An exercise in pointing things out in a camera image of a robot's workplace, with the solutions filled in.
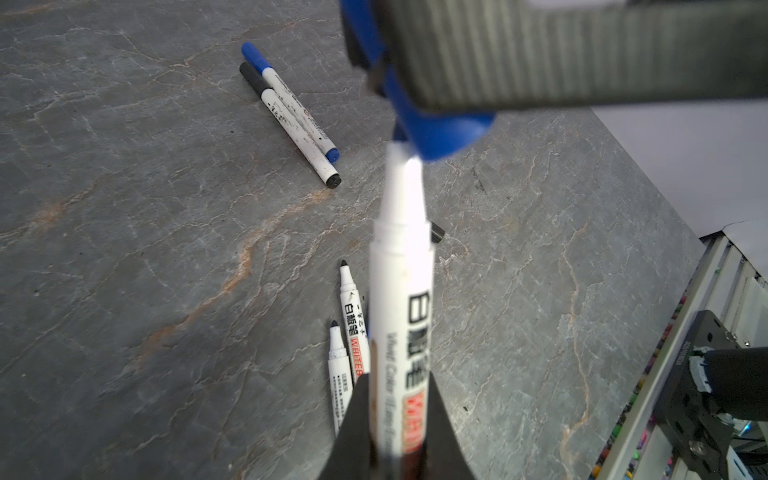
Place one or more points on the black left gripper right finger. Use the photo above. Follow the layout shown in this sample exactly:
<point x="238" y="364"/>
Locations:
<point x="442" y="457"/>

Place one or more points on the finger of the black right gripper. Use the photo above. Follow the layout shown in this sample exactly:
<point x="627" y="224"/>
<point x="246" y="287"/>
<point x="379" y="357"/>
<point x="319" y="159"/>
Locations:
<point x="473" y="56"/>

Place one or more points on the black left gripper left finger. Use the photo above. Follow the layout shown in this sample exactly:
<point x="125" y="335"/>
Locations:
<point x="350" y="457"/>

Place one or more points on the white marker blue end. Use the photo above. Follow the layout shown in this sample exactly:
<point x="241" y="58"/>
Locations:
<point x="340" y="376"/>

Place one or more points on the blue capped white marker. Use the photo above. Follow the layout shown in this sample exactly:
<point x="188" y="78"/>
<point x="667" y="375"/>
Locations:
<point x="254" y="57"/>

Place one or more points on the white marker black tip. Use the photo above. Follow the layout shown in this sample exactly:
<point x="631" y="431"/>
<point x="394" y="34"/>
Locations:
<point x="300" y="137"/>

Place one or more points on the white marker blue tip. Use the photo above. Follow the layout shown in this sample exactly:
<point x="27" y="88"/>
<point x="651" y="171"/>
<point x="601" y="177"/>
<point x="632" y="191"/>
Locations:
<point x="400" y="314"/>

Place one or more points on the white marker black end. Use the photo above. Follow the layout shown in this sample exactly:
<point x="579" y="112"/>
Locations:
<point x="356" y="330"/>

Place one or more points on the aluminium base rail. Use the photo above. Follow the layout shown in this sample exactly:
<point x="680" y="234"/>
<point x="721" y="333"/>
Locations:
<point x="699" y="410"/>

